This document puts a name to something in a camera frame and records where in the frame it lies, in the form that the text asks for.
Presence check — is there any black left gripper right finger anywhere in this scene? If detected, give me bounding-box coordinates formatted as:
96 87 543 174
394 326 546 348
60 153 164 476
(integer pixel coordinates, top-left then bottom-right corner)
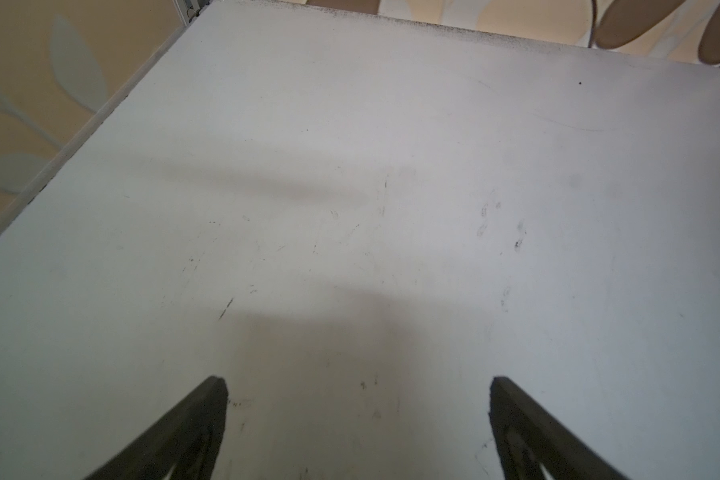
489 376 625 479

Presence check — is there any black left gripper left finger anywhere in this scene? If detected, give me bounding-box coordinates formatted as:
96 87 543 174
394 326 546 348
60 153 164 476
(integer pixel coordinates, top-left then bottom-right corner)
88 376 228 479

